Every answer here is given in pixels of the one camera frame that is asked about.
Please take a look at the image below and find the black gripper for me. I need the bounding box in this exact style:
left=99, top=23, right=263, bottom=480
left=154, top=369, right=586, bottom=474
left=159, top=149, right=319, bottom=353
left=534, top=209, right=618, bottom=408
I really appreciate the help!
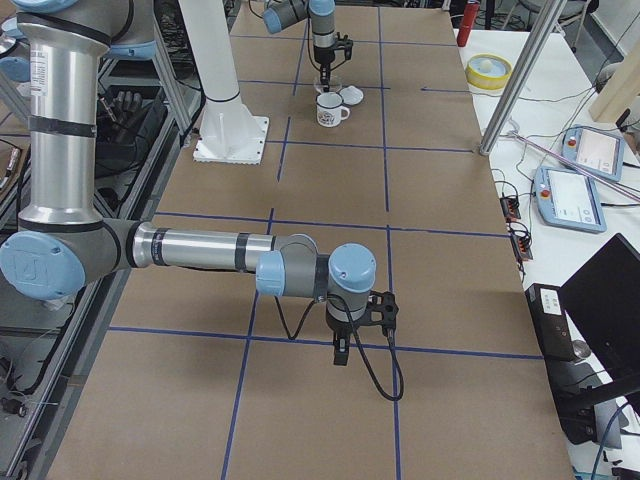
left=327, top=319, right=353, bottom=366
left=313, top=45, right=334, bottom=92

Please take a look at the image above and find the white enamel mug blue rim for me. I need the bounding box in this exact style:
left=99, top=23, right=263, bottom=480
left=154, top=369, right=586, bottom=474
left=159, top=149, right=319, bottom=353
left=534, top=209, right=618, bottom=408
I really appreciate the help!
left=316, top=92, right=350, bottom=128

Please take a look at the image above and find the red cylinder bottle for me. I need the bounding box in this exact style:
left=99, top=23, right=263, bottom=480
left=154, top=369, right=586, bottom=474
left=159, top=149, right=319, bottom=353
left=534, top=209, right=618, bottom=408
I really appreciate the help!
left=456, top=0, right=480, bottom=47

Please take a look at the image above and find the yellow tape roll with plate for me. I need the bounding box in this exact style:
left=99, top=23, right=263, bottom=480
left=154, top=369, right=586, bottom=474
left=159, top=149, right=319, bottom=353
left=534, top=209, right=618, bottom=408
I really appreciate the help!
left=465, top=53, right=513, bottom=91

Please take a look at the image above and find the black box device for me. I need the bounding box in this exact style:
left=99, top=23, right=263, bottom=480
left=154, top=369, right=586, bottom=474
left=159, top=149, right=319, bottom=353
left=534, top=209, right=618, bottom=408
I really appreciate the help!
left=525, top=283, right=575, bottom=362

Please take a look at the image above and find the orange black connector hub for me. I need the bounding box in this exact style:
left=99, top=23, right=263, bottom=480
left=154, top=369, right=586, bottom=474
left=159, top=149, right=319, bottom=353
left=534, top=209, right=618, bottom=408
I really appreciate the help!
left=499, top=195, right=521, bottom=222

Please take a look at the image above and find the black laptop computer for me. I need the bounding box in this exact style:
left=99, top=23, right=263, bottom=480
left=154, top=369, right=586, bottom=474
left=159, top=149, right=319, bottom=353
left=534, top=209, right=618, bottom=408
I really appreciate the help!
left=559, top=233, right=639, bottom=378

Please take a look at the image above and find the near blue teach pendant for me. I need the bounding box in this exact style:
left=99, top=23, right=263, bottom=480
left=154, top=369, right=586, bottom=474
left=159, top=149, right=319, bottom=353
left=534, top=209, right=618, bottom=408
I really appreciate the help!
left=533, top=166, right=607, bottom=233

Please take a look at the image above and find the blue teach pendant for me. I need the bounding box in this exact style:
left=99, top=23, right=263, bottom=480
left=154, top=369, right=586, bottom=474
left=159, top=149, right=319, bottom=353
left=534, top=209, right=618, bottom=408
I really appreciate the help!
left=562, top=125, right=624, bottom=182
left=533, top=166, right=607, bottom=233

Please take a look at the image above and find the far blue teach pendant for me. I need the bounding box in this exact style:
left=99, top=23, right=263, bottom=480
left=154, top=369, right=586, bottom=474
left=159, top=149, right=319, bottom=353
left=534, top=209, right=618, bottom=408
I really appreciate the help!
left=562, top=125, right=624, bottom=182

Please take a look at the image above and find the wooden beam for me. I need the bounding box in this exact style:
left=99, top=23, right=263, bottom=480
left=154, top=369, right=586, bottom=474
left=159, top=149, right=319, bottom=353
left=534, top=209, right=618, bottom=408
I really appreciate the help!
left=589, top=43, right=640, bottom=123

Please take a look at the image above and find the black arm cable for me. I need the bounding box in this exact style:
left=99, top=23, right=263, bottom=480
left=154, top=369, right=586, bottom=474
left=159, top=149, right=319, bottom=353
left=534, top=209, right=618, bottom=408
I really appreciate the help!
left=272, top=294, right=405, bottom=402

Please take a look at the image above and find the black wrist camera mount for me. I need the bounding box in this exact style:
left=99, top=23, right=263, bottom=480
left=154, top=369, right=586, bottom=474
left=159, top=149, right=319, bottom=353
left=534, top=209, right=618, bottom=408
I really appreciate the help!
left=333, top=32, right=353, bottom=61

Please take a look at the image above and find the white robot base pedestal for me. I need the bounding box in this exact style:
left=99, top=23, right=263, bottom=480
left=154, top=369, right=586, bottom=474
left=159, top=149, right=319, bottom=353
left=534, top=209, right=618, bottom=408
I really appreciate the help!
left=179, top=0, right=269, bottom=165

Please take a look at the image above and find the aluminium frame post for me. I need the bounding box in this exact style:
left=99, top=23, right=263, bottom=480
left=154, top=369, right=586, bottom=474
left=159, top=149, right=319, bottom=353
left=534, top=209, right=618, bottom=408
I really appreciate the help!
left=479, top=0, right=567, bottom=156

